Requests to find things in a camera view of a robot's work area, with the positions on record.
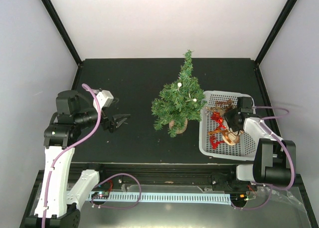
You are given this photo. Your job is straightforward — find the white perforated plastic basket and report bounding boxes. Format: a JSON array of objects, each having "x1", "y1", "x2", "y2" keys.
[{"x1": 199, "y1": 91, "x2": 257, "y2": 161}]

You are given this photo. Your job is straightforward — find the small green christmas tree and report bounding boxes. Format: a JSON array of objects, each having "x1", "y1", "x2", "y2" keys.
[{"x1": 151, "y1": 50, "x2": 206, "y2": 138}]

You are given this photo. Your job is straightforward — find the white bulb string lights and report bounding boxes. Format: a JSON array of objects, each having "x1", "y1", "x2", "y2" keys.
[{"x1": 175, "y1": 82, "x2": 197, "y2": 103}]

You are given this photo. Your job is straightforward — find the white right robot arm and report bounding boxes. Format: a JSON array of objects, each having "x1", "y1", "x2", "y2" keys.
[{"x1": 199, "y1": 91, "x2": 296, "y2": 190}]

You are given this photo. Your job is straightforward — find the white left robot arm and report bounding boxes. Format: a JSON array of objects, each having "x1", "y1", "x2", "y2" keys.
[{"x1": 23, "y1": 89, "x2": 130, "y2": 228}]

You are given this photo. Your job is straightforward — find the wooden letters ornament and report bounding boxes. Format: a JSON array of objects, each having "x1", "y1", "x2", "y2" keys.
[{"x1": 206, "y1": 99, "x2": 235, "y2": 112}]

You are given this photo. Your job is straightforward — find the red bow ornament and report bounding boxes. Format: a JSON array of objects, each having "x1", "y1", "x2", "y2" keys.
[{"x1": 210, "y1": 111, "x2": 223, "y2": 126}]

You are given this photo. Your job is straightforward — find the wooden round ornament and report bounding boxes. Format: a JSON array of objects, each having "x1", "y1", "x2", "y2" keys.
[{"x1": 221, "y1": 130, "x2": 242, "y2": 146}]

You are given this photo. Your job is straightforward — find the left circuit board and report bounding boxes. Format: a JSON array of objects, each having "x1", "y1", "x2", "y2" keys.
[{"x1": 91, "y1": 191, "x2": 109, "y2": 199}]

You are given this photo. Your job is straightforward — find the circuit board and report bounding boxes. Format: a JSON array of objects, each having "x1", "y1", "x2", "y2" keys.
[
  {"x1": 230, "y1": 192, "x2": 257, "y2": 202},
  {"x1": 91, "y1": 191, "x2": 109, "y2": 199}
]

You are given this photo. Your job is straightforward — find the right circuit board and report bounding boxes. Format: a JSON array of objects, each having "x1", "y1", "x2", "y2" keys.
[{"x1": 230, "y1": 192, "x2": 257, "y2": 202}]

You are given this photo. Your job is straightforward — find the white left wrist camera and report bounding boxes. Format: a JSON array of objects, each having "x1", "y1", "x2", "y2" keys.
[{"x1": 93, "y1": 89, "x2": 114, "y2": 109}]

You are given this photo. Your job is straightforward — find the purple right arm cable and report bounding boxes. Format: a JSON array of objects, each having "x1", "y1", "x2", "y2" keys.
[{"x1": 251, "y1": 105, "x2": 297, "y2": 191}]

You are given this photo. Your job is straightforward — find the white slotted cable duct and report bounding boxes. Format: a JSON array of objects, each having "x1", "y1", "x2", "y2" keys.
[{"x1": 87, "y1": 192, "x2": 231, "y2": 205}]

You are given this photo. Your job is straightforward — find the left black frame post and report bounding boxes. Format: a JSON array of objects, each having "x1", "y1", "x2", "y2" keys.
[{"x1": 41, "y1": 0, "x2": 82, "y2": 66}]

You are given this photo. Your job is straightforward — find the black frame post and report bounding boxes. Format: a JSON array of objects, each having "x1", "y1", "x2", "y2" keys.
[
  {"x1": 41, "y1": 0, "x2": 82, "y2": 66},
  {"x1": 255, "y1": 0, "x2": 298, "y2": 67}
]

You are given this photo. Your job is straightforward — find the right black frame post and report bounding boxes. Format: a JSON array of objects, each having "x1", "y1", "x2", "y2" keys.
[{"x1": 255, "y1": 0, "x2": 298, "y2": 67}]

